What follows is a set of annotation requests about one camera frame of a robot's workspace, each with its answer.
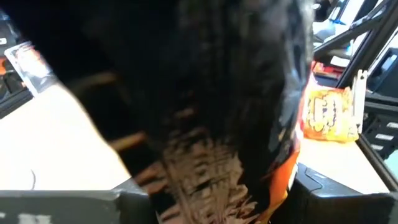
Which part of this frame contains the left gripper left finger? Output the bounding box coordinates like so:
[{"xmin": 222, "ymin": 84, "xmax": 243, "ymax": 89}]
[{"xmin": 113, "ymin": 177, "xmax": 158, "ymax": 224}]

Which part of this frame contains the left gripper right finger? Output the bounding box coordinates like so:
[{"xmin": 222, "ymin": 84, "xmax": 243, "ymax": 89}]
[{"xmin": 270, "ymin": 162, "xmax": 368, "ymax": 224}]

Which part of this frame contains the orange Saucy Noods noodle pack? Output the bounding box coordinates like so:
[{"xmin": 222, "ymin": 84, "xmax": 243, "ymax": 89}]
[{"xmin": 302, "ymin": 79, "xmax": 360, "ymax": 143}]

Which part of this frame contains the clear plastic bin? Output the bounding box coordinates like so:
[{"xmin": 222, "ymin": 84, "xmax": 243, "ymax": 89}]
[{"xmin": 3, "ymin": 41, "xmax": 58, "ymax": 98}]

